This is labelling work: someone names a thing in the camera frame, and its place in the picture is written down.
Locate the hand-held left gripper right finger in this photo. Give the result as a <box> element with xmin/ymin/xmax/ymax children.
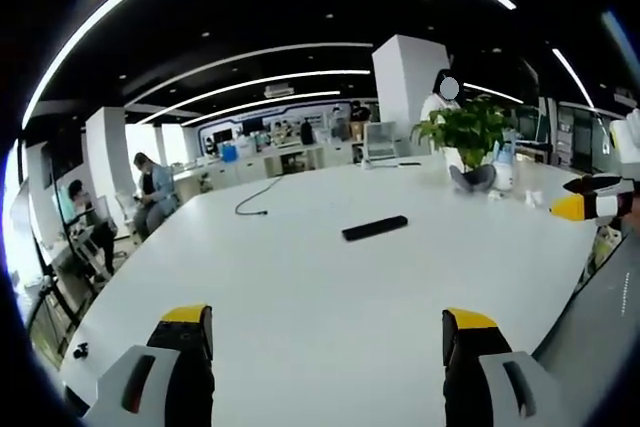
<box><xmin>441</xmin><ymin>307</ymin><xmax>566</xmax><ymax>427</ymax></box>

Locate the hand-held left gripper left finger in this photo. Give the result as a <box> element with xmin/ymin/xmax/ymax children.
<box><xmin>83</xmin><ymin>303</ymin><xmax>216</xmax><ymax>427</ymax></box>

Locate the black remote control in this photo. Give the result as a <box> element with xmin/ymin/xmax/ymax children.
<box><xmin>341</xmin><ymin>215</ymin><xmax>409</xmax><ymax>242</ymax></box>

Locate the white square pillar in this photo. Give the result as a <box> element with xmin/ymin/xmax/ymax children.
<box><xmin>371</xmin><ymin>34</ymin><xmax>450</xmax><ymax>158</ymax></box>

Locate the white storage cabinet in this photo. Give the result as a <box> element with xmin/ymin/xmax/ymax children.
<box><xmin>172</xmin><ymin>139</ymin><xmax>371</xmax><ymax>201</ymax></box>

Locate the black cable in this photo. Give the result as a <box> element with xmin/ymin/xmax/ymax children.
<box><xmin>234</xmin><ymin>175</ymin><xmax>286</xmax><ymax>218</ymax></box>

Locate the green potted plant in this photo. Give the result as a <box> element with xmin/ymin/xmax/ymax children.
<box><xmin>410</xmin><ymin>94</ymin><xmax>516</xmax><ymax>193</ymax></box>

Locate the open laptop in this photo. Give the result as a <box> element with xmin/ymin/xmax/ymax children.
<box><xmin>361</xmin><ymin>121</ymin><xmax>399</xmax><ymax>162</ymax></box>

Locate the white blue toy figure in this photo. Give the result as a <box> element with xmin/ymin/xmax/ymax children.
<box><xmin>488</xmin><ymin>140</ymin><xmax>517</xmax><ymax>193</ymax></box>

